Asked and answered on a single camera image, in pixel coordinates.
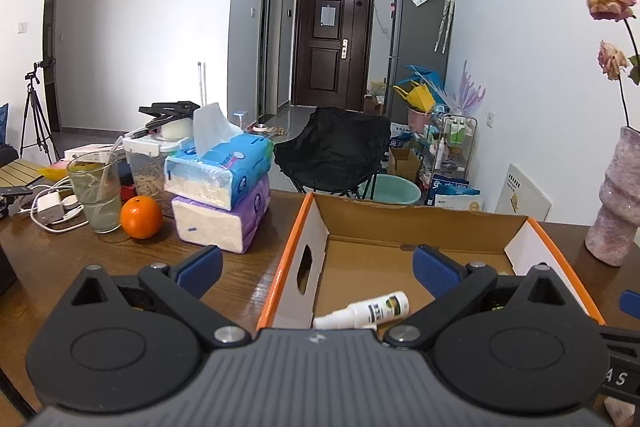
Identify white spray bottle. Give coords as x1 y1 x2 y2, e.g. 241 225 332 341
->
312 291 410 331

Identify purple tissue pack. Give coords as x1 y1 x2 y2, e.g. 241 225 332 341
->
171 174 270 254

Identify orange fruit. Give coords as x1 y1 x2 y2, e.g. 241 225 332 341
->
120 195 163 239

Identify white board on floor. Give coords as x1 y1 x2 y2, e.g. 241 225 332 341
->
495 164 552 221

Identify teal plastic basin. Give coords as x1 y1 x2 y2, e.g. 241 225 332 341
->
358 173 422 205

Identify orange red cardboard box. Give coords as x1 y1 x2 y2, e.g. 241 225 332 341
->
257 193 605 331

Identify small cardboard box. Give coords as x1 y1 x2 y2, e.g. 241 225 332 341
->
387 147 421 182

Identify blue tissue pack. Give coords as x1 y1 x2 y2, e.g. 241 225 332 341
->
164 103 273 211

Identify metal storage rack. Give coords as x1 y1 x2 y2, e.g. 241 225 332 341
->
416 113 477 191

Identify clear food container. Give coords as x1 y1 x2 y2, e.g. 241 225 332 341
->
122 132 193 216

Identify glass cup with straw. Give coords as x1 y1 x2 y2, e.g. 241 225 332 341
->
67 136 122 234

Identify pink textured vase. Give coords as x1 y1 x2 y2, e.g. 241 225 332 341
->
585 127 640 267

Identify black folding chair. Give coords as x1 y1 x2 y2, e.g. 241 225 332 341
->
273 107 390 199

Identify grey refrigerator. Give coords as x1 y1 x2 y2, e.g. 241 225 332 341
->
385 0 448 124

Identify dark brown door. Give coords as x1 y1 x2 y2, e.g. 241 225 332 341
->
292 0 374 110

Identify dried pink roses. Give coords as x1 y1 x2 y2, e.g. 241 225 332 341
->
585 0 639 130

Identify white charger with cable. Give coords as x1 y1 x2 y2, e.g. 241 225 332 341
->
18 176 89 234

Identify camera tripod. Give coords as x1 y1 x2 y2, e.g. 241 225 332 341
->
20 61 60 164

